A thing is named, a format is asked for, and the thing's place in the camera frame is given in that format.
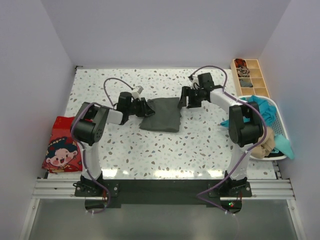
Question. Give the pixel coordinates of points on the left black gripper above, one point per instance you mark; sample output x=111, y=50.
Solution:
x=147, y=110

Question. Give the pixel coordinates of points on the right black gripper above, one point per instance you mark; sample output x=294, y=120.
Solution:
x=185, y=91

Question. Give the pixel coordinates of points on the dark grey t shirt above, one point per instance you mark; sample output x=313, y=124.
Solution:
x=167, y=116

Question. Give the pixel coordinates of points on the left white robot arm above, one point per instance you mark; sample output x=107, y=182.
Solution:
x=89, y=125

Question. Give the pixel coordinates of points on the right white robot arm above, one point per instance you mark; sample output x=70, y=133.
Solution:
x=237, y=169

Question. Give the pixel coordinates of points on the grey rolled socks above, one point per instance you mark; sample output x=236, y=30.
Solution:
x=245, y=83

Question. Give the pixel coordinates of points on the patterned rolled socks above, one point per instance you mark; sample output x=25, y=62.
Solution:
x=243, y=72

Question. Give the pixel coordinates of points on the red black rolled socks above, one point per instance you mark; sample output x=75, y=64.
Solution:
x=240, y=63

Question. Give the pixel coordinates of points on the wooden compartment organizer box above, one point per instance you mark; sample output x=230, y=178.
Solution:
x=256, y=77

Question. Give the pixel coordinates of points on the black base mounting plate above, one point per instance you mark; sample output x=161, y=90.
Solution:
x=161, y=192

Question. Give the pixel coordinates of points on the beige t shirt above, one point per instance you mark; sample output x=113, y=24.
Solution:
x=267, y=145

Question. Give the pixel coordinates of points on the white perforated laundry basket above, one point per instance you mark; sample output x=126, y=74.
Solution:
x=271, y=114

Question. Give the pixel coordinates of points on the teal t shirt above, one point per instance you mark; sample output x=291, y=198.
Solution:
x=255, y=121

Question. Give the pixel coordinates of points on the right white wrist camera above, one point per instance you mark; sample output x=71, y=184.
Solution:
x=194, y=82

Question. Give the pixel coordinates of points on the aluminium rail frame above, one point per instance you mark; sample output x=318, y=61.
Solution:
x=46, y=189

